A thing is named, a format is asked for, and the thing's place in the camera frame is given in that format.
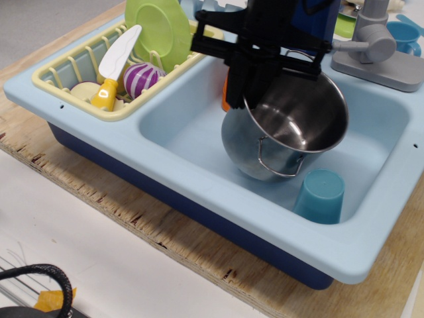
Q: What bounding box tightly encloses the black braided cable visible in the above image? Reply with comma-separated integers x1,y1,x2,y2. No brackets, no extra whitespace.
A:
0,263,74,314

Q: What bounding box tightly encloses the grey toy faucet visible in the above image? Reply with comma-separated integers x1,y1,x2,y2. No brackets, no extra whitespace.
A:
331,1,423,92

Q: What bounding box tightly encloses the green plastic dish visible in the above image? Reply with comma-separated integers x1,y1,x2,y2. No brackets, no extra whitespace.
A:
334,13,356,38

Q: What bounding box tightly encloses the yellow tape piece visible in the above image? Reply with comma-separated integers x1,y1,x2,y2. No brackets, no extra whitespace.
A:
34,290,64,313

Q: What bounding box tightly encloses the green plastic plate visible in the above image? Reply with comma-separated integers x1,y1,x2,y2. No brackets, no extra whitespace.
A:
125,0,191,73

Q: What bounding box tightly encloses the plywood board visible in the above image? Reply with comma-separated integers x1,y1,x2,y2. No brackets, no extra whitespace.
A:
0,0,424,318

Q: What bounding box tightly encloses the pale yellow small plate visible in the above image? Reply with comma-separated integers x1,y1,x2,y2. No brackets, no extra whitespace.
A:
70,81,125,111

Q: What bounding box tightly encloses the teal plastic cup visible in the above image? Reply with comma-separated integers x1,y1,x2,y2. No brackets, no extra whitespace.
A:
293,168,345,225

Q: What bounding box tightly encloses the orange toy carrot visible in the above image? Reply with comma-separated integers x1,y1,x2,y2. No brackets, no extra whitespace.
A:
221,78,231,112

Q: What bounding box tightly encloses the stainless steel pot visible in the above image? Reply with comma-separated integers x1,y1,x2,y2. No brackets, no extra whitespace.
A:
221,71,349,182

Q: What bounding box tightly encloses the blue plastic mug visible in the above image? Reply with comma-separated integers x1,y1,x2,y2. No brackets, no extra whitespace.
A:
386,14,423,57

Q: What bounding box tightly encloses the light blue toy sink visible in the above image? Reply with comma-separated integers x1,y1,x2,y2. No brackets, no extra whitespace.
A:
3,9,424,291

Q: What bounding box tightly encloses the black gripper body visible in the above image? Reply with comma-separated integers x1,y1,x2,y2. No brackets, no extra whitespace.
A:
191,1,332,80

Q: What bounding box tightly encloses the white yellow toy knife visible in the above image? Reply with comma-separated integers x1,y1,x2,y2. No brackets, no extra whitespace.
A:
91,25,142,111

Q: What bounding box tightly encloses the purple striped toy onion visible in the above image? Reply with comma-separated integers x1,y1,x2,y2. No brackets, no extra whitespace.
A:
123,62,167,99

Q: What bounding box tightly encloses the light blue utensil holder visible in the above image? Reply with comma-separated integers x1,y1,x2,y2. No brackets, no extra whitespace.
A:
179,0,248,14

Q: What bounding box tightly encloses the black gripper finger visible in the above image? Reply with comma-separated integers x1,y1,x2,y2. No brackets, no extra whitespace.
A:
249,64,281,109
227,62,252,109

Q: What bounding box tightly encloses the pale yellow dish rack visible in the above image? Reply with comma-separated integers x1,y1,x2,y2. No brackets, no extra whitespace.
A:
32,20,205,121

